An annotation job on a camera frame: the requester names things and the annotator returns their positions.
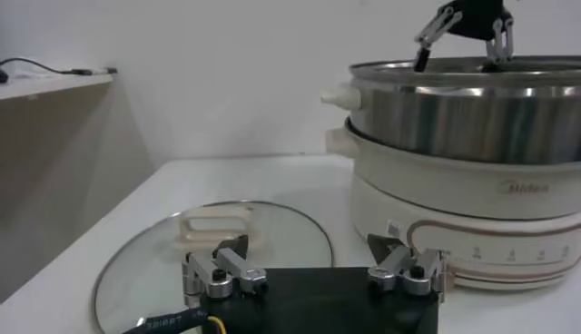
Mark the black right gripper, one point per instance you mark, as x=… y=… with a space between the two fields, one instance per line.
x=479 y=16

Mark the white side desk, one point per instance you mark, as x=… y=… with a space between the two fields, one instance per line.
x=45 y=86

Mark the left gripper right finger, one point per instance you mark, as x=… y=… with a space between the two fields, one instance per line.
x=396 y=265

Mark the stainless steel steamer pot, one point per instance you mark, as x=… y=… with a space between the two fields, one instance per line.
x=454 y=127

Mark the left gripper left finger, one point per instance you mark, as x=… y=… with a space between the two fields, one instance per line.
x=231 y=264

